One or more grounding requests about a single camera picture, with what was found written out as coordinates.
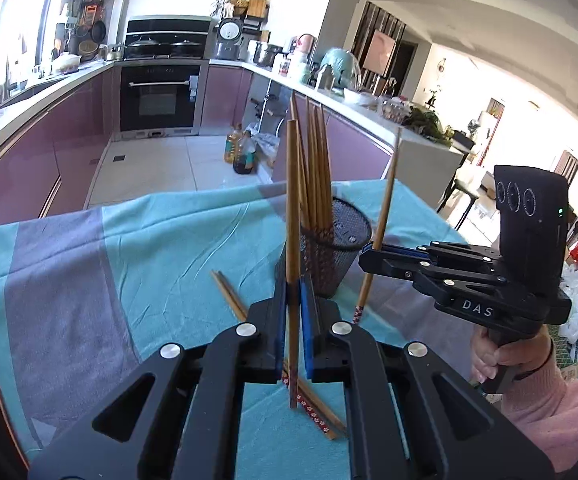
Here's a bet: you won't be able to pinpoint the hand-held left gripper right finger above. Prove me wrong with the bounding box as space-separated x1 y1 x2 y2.
300 275 554 480

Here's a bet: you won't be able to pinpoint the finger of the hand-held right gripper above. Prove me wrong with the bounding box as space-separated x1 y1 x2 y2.
359 250 504 286
369 241 500 261

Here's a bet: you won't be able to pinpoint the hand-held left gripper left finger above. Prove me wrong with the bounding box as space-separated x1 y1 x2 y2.
29 272 290 480

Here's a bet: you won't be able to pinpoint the floral-tipped wooden chopstick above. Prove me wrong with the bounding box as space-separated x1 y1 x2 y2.
217 270 348 432
285 119 302 409
351 126 402 325
211 270 338 442

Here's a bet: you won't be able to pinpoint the black mesh cup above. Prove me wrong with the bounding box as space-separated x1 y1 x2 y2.
299 196 372 300

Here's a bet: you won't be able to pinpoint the bunch of wooden chopsticks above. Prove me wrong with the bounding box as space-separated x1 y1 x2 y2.
289 91 337 261

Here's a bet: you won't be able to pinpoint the person's right forearm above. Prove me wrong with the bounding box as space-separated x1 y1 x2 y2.
499 340 578 473

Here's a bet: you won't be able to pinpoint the person's right hand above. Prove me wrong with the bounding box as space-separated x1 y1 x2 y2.
470 332 552 383

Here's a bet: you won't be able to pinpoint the white shopping bag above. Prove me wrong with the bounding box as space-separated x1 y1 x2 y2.
559 260 578 346

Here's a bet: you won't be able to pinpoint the black chair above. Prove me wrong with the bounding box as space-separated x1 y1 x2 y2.
436 130 480 231

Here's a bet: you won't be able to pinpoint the teal and grey tablecloth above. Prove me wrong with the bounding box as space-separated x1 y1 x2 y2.
0 180 474 480

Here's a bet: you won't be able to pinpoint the leafy green vegetables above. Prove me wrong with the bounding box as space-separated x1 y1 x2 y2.
404 107 452 143

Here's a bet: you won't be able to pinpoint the pink kitchen base cabinet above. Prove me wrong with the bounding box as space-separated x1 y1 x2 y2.
0 60 120 261
201 60 464 196

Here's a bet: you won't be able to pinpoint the clear plastic food container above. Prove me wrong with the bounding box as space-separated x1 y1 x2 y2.
381 97 410 122

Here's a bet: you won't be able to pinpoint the white plastic bag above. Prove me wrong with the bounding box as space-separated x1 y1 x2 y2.
254 132 282 168

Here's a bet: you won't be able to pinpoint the white bowl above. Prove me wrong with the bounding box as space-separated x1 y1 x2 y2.
343 87 377 106

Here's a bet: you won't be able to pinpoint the yellow cooking oil bottle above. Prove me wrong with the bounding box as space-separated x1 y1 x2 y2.
224 125 246 163

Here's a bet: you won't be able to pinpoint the green appliance in plastic cover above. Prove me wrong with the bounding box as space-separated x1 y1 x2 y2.
319 47 364 92

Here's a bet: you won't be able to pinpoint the white plastic jar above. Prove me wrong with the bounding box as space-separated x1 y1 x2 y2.
289 52 310 83

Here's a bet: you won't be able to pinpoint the dark striped room divider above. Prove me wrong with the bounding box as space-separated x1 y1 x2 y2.
351 2 404 86

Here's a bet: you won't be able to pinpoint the black built-in oven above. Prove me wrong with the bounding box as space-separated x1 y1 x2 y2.
120 64 202 133

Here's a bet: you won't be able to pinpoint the steel stock pot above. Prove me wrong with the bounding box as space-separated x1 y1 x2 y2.
253 42 284 68

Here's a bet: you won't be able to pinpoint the grey rice cooker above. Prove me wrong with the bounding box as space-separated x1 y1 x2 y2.
214 17 244 60

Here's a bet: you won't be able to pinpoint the black pan with lid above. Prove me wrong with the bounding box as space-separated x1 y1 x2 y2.
169 39 204 57

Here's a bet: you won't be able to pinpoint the black wok with lid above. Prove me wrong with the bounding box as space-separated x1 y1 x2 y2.
126 35 162 57

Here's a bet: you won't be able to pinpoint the black range hood stove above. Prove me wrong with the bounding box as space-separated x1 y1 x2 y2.
126 17 210 58

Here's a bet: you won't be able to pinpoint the white casserole dish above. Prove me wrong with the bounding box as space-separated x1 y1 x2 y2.
51 52 82 73

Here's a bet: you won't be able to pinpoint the orange hanging kitchen tool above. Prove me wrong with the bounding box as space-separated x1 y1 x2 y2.
80 0 104 26

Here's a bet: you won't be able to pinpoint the kitchen window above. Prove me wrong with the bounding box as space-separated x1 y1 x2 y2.
0 0 77 96

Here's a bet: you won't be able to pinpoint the pink wall picture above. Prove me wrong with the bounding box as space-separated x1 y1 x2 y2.
364 30 397 75

